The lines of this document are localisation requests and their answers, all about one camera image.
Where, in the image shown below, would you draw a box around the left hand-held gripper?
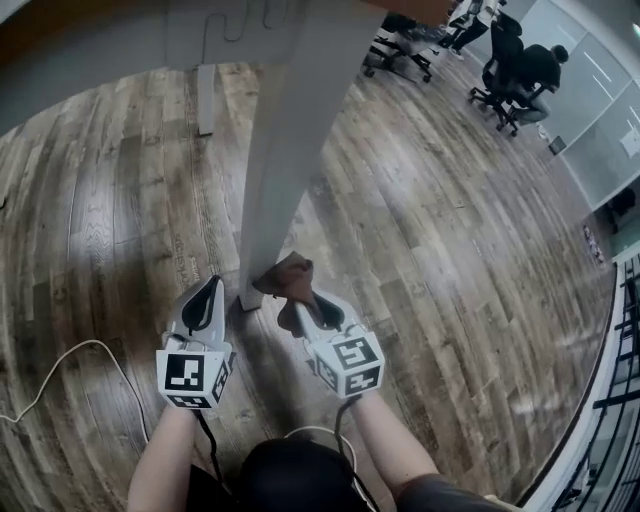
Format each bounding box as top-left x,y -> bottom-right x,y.
155,274 -> 237,410

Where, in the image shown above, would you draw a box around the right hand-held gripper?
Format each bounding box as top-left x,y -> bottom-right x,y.
292,293 -> 386,400

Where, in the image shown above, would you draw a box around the brown cloth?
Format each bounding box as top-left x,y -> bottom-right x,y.
252,252 -> 317,335

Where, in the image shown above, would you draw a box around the person's left forearm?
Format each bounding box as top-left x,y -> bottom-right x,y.
127,404 -> 201,512

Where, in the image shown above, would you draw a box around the person's right forearm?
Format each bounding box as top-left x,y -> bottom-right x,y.
349,392 -> 441,506

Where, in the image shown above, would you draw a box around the wooden table with white legs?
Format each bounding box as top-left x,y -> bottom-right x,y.
0,0 -> 451,312

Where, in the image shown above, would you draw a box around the person's black trousers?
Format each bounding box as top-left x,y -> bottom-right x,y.
187,437 -> 371,512

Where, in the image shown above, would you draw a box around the person's grey shirt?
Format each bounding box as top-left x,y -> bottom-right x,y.
399,473 -> 521,512

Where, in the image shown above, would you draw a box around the black office chair with headrest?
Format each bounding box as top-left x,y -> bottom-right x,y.
363,12 -> 435,84

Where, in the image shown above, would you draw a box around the row of small floor items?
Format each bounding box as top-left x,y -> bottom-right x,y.
582,224 -> 606,264

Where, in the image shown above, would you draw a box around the black metal rack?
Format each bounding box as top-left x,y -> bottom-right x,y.
592,262 -> 640,512

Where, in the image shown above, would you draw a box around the long white cable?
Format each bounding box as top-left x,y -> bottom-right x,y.
0,339 -> 359,484

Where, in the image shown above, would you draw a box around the black cable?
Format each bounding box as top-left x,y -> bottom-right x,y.
197,409 -> 224,481
334,397 -> 381,512

